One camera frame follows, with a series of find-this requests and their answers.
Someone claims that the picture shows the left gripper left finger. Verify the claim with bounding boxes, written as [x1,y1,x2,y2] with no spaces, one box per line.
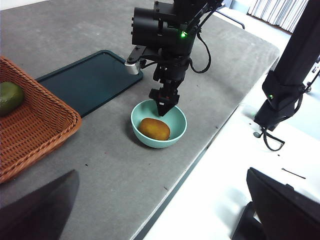
[0,169,80,240]

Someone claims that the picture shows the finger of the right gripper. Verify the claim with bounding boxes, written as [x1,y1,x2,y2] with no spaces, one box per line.
[156,98,176,118]

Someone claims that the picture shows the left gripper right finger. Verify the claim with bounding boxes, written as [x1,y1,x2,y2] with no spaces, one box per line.
[231,166,320,240]

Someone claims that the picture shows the teal ribbed bowl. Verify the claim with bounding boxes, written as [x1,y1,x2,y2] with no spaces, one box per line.
[130,99,188,149]

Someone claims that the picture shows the dark rectangular tray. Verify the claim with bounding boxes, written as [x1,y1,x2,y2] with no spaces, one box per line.
[35,49,144,118]

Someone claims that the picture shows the brown wicker basket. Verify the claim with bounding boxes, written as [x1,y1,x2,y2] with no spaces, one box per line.
[0,56,83,185]

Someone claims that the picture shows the white ribbed blinds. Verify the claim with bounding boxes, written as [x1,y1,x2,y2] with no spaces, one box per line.
[246,0,311,33]

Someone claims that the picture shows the green oval fruit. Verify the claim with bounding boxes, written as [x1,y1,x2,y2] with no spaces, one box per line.
[0,81,25,117]

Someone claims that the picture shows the black cable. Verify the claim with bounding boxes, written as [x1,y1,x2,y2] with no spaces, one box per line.
[189,32,212,75]
[253,124,286,152]

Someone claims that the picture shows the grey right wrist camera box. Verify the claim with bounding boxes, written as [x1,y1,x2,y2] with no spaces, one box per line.
[124,58,141,76]

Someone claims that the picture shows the thin black cable tie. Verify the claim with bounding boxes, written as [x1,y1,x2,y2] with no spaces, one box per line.
[281,167,307,180]

